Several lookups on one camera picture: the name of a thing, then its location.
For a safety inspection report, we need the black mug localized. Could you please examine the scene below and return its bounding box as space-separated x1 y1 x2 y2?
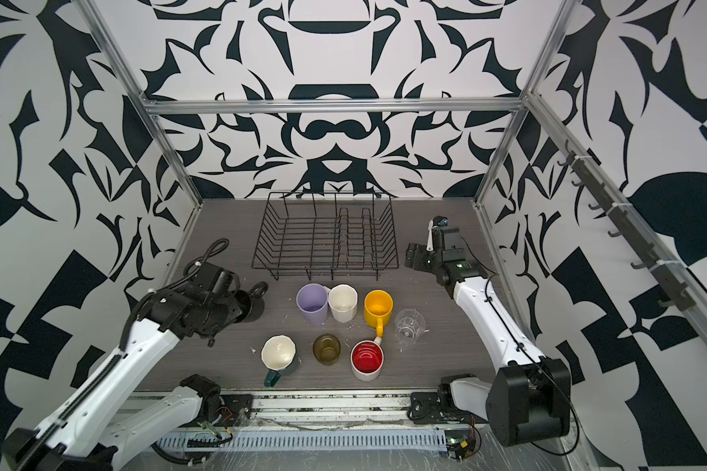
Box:
235 282 269 323

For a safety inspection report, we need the green mug cream inside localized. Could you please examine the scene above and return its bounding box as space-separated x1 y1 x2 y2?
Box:
260 335 300 388

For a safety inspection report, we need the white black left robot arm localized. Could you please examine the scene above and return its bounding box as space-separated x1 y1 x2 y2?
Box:
2 262 268 470

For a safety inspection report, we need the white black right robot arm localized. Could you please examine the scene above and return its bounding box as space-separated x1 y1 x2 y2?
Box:
405 216 582 457

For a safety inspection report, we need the clear glass cup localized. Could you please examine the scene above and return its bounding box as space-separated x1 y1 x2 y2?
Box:
396 309 428 347

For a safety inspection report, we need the yellow mug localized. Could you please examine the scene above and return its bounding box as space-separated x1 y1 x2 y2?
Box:
364 290 394 338

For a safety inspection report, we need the lilac cup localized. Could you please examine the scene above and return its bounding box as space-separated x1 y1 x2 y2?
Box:
296 284 329 326

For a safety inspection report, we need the cream white cup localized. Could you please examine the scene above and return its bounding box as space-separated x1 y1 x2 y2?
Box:
328 285 359 324

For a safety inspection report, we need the white mug red inside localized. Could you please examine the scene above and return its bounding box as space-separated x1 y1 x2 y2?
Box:
350 337 384 382

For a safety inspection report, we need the olive glass cup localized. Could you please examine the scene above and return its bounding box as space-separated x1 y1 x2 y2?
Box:
312 334 341 366

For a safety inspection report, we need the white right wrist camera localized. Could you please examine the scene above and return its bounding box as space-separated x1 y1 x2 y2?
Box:
426 215 448 251

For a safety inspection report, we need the black wire dish rack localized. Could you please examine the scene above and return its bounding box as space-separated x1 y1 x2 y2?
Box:
251 190 400 280

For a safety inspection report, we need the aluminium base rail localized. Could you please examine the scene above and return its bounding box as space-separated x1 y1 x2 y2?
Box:
123 389 490 428

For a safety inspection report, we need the grey wall hook rail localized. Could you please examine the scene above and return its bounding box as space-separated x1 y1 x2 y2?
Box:
558 139 696 311

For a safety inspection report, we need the white slotted cable duct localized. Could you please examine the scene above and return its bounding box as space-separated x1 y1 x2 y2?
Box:
158 429 448 453

